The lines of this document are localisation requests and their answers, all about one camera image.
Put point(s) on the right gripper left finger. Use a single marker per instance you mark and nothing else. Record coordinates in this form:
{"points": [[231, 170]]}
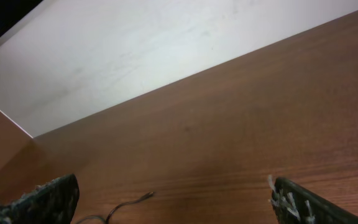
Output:
{"points": [[54, 202]]}

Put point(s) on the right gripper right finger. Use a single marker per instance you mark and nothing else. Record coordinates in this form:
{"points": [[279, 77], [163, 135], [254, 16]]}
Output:
{"points": [[294, 204]]}

